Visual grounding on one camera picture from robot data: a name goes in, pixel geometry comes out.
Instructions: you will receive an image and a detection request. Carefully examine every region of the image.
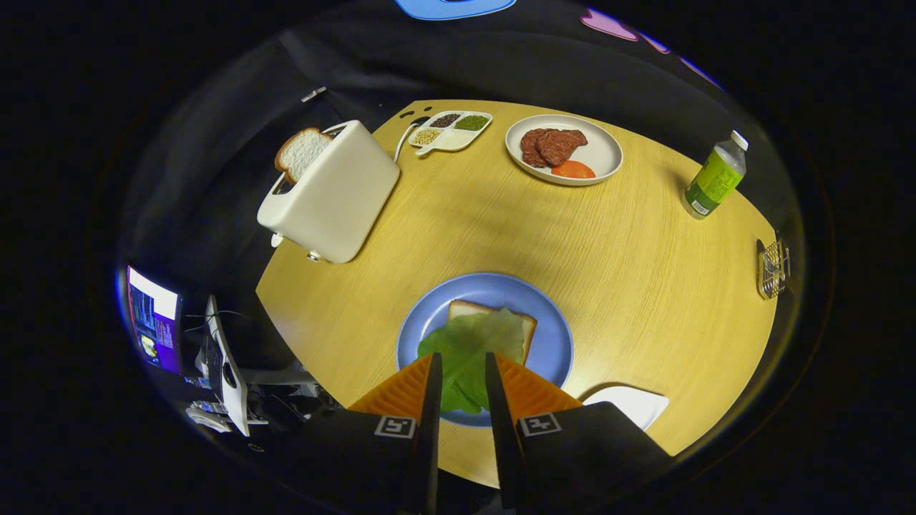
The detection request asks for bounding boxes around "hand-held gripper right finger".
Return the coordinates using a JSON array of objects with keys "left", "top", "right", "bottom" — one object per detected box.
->
[{"left": 485, "top": 350, "right": 677, "bottom": 512}]

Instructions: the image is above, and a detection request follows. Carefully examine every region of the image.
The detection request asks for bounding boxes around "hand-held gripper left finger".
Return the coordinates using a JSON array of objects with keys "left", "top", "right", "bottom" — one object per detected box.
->
[{"left": 286, "top": 352, "right": 444, "bottom": 515}]

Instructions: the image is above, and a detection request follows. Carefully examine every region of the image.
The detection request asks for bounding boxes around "green lettuce leaf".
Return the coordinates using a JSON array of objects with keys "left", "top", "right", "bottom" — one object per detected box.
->
[{"left": 418, "top": 308, "right": 527, "bottom": 415}]

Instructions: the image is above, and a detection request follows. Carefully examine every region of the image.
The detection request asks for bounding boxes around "white bread slice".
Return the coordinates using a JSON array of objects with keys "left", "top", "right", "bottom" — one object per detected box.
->
[
  {"left": 275, "top": 128, "right": 334, "bottom": 185},
  {"left": 447, "top": 300, "right": 537, "bottom": 366}
]

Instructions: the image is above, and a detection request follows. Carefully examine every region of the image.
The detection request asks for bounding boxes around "white square plate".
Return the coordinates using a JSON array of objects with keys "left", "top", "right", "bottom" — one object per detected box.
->
[{"left": 583, "top": 386, "right": 670, "bottom": 432}]

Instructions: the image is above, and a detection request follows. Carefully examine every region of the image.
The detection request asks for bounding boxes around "blue round plate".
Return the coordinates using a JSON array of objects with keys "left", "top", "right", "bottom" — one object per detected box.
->
[{"left": 396, "top": 273, "right": 575, "bottom": 428}]

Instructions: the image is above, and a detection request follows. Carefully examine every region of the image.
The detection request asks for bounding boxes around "white thin screen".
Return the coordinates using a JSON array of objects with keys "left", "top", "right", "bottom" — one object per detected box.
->
[{"left": 204, "top": 293, "right": 251, "bottom": 437}]

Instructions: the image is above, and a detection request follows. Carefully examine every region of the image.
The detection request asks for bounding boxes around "white keyboard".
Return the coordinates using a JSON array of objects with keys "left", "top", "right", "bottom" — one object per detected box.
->
[{"left": 185, "top": 401, "right": 233, "bottom": 433}]

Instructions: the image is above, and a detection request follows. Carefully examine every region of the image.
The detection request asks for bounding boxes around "white toaster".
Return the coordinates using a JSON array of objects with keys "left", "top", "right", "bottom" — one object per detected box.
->
[{"left": 257, "top": 119, "right": 401, "bottom": 265}]

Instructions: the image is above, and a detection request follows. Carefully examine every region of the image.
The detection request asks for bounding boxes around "brown meat slice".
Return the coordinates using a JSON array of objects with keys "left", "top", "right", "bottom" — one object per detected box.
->
[
  {"left": 537, "top": 129, "right": 589, "bottom": 167},
  {"left": 520, "top": 129, "right": 552, "bottom": 169}
]

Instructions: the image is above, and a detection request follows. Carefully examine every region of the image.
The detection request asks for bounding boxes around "divided white condiment dish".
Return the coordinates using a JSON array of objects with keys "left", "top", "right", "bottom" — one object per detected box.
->
[{"left": 408, "top": 110, "right": 493, "bottom": 156}]

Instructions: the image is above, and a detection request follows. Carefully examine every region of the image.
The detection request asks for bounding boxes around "white round plate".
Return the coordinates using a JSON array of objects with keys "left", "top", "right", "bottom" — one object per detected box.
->
[{"left": 505, "top": 114, "right": 624, "bottom": 187}]

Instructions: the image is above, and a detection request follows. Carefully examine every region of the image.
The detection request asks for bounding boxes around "computer monitor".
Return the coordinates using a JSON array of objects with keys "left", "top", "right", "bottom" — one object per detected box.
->
[{"left": 126, "top": 265, "right": 184, "bottom": 376}]

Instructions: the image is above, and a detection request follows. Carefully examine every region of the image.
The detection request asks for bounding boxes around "green label plastic bottle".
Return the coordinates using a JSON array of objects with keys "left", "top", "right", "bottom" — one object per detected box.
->
[{"left": 681, "top": 130, "right": 749, "bottom": 220}]

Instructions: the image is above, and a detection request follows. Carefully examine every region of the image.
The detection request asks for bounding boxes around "white toaster cable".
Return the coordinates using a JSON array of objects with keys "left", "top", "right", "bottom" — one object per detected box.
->
[{"left": 393, "top": 118, "right": 430, "bottom": 164}]

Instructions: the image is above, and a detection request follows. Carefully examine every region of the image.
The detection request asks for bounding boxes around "metal wire basket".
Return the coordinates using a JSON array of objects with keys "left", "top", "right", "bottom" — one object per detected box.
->
[{"left": 756, "top": 238, "right": 791, "bottom": 300}]

